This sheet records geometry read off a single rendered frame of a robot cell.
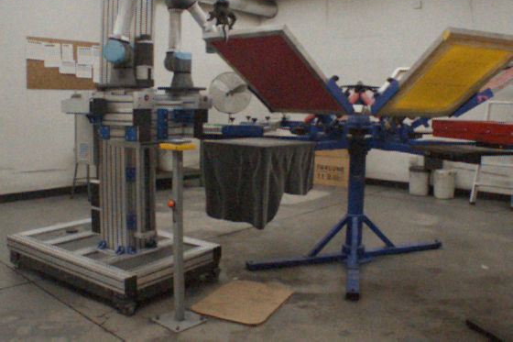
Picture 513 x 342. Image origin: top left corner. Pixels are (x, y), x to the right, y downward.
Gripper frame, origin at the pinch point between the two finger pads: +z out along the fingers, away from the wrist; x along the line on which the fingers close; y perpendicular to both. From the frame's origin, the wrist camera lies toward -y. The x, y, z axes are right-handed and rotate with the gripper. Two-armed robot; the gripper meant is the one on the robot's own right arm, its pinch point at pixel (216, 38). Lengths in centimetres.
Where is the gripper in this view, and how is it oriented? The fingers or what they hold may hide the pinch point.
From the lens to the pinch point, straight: 248.7
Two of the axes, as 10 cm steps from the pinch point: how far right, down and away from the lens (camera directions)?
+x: -6.2, -2.4, -7.5
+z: -2.1, 9.7, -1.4
